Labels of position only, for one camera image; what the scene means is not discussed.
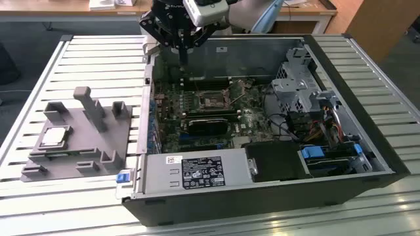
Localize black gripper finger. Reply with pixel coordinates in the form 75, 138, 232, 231
184, 22, 220, 72
139, 11, 185, 72

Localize metal socket cover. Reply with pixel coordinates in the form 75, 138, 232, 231
224, 80, 253, 98

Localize silver CPU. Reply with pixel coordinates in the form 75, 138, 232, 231
41, 127, 72, 146

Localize CPU socket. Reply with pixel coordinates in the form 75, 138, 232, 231
195, 90, 231, 111

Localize white papers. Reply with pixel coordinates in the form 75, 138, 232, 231
284, 0, 316, 7

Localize wooden desk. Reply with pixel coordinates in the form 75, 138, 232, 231
0, 0, 339, 35

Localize metal drive cage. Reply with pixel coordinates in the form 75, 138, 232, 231
268, 48, 339, 116

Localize green motherboard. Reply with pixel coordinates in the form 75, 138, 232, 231
149, 78, 276, 153

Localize black graphics card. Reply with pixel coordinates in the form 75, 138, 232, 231
187, 118, 229, 137

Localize silver chipset heatsink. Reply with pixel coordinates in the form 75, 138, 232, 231
231, 137, 251, 148

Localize black expansion slot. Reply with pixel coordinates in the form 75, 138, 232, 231
179, 144, 219, 152

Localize grey parts rack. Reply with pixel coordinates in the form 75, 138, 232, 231
19, 86, 133, 183

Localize wooden cabinet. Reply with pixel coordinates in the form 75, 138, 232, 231
324, 0, 420, 64

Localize black plastic shroud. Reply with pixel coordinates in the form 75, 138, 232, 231
244, 141, 312, 182

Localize silver metal latch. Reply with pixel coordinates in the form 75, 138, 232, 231
248, 158, 260, 176

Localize green RAM stick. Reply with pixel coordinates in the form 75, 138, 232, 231
44, 151, 83, 158

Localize grey power supply unit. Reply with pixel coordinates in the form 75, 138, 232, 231
137, 151, 255, 195

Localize hard disk in blue carrier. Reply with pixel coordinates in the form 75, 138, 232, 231
297, 144, 364, 177

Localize blue plastic latch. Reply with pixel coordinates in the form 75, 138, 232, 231
116, 169, 137, 184

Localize black PC case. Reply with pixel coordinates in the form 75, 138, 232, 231
116, 33, 413, 227

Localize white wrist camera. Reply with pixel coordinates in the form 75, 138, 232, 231
183, 0, 229, 27

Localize coloured wire bundle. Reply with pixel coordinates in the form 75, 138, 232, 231
303, 104, 347, 149

